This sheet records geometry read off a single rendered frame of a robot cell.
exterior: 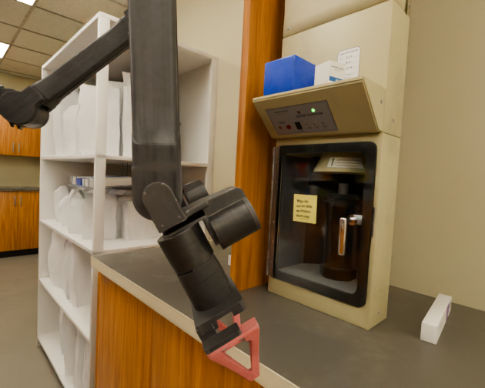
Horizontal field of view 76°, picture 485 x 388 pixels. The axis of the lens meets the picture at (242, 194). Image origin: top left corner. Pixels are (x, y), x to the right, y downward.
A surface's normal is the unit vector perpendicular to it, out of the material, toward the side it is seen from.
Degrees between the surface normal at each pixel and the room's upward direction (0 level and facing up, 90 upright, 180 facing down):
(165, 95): 90
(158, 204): 90
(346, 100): 135
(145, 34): 90
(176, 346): 90
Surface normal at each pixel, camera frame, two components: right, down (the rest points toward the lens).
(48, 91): 0.42, -0.05
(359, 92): -0.55, 0.70
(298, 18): -0.72, 0.00
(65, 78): 0.27, 0.11
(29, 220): 0.69, 0.07
